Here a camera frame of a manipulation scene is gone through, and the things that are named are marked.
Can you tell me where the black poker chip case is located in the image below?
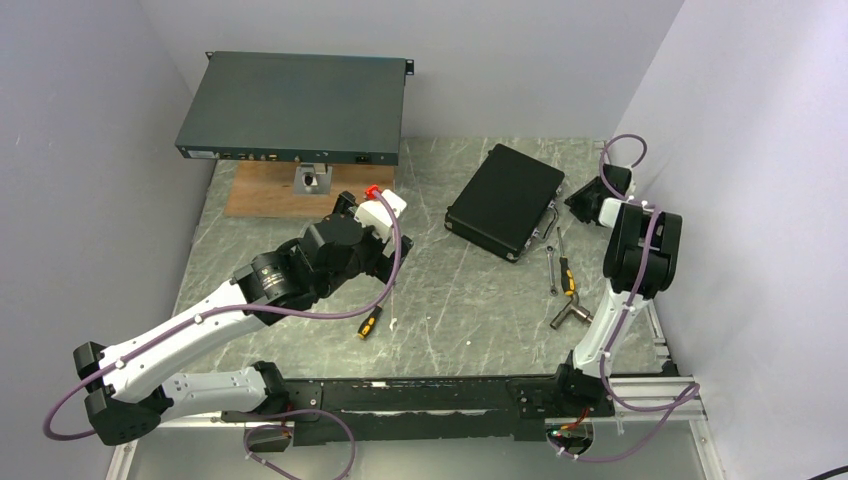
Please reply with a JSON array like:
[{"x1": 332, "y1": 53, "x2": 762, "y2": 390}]
[{"x1": 444, "y1": 143, "x2": 565, "y2": 263}]

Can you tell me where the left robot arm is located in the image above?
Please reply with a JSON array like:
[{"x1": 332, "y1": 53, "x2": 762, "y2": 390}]
[{"x1": 74, "y1": 187, "x2": 413, "y2": 446}]

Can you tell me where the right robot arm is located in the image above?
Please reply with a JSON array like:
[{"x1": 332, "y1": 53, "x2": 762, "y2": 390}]
[{"x1": 550, "y1": 165, "x2": 683, "y2": 415}]

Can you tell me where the silver metal stand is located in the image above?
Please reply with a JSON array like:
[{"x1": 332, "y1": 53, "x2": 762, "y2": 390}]
[{"x1": 293, "y1": 163, "x2": 333, "y2": 196}]

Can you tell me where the wooden board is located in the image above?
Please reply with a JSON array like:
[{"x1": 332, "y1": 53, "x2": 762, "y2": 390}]
[{"x1": 224, "y1": 161, "x2": 396, "y2": 218}]

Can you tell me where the grey metal T wrench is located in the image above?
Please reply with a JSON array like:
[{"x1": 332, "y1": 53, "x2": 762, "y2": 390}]
[{"x1": 549, "y1": 293, "x2": 593, "y2": 330}]

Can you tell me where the dark green rack server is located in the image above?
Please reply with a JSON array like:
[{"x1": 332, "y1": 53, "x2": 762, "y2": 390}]
[{"x1": 175, "y1": 50, "x2": 415, "y2": 166}]

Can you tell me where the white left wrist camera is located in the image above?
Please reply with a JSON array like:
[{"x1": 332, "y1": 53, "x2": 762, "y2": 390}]
[{"x1": 354, "y1": 185, "x2": 407, "y2": 243}]

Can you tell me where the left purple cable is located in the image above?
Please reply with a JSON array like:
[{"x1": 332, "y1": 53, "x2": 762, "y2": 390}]
[{"x1": 42, "y1": 190, "x2": 404, "y2": 442}]

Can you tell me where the yellow black handle tool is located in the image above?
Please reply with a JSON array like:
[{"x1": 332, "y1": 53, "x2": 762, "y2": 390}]
[{"x1": 556, "y1": 227, "x2": 576, "y2": 297}]

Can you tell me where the yellow black handle screwdriver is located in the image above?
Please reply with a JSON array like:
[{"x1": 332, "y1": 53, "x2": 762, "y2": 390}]
[{"x1": 357, "y1": 305, "x2": 383, "y2": 340}]

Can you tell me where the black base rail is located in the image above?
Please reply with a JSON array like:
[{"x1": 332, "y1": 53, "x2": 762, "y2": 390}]
[{"x1": 223, "y1": 371, "x2": 614, "y2": 446}]

